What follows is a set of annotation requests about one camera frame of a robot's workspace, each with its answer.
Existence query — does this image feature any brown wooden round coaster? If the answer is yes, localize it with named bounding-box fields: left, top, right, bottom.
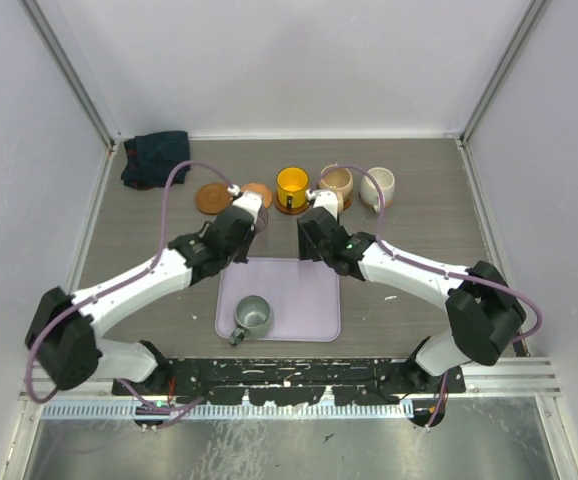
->
left=343, top=196, right=353, bottom=210

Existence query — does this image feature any yellow mug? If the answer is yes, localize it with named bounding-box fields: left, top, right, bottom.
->
left=276, top=167, right=309, bottom=210

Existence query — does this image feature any white ceramic mug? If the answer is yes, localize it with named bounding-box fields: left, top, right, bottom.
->
left=359, top=167, right=396, bottom=205

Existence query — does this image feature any beige ceramic mug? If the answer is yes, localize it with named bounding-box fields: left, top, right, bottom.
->
left=318, top=164, right=354, bottom=201

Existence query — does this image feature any grey ceramic mug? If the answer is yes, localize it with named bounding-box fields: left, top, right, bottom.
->
left=228, top=295, right=273, bottom=347

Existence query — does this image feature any purple glass mug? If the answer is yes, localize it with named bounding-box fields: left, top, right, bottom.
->
left=254, top=206, right=268, bottom=235

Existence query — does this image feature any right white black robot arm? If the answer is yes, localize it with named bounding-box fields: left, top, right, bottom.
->
left=297, top=207, right=526, bottom=394

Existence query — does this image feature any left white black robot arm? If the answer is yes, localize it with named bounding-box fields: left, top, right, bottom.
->
left=25, top=206, right=259, bottom=396

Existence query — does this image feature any dark brown wooden coaster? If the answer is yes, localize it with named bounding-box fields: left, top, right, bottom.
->
left=273, top=194, right=310, bottom=216

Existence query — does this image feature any lavender plastic tray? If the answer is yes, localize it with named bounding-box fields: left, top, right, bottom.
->
left=215, top=257, right=341, bottom=342

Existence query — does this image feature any dark blue folded cloth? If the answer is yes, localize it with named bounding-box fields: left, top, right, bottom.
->
left=121, top=131, right=191, bottom=190

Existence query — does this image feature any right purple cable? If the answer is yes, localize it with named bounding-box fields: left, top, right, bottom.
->
left=306, top=163, right=543, bottom=429

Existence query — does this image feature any purple cable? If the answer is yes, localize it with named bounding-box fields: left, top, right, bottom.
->
left=24, top=160, right=240, bottom=430
left=306, top=163, right=543, bottom=429

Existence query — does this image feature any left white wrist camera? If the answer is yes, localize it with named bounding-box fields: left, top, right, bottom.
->
left=227, top=184, right=263, bottom=223

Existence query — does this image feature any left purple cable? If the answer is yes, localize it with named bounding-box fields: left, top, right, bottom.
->
left=24, top=160, right=240, bottom=430

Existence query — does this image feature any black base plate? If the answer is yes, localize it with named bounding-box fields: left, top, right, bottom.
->
left=133, top=358, right=441, bottom=406

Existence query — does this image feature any white slotted cable duct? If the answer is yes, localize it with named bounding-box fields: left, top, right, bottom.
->
left=41, top=400, right=414, bottom=421

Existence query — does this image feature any aluminium front rail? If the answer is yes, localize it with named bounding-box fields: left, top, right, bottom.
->
left=31, top=357, right=562, bottom=400

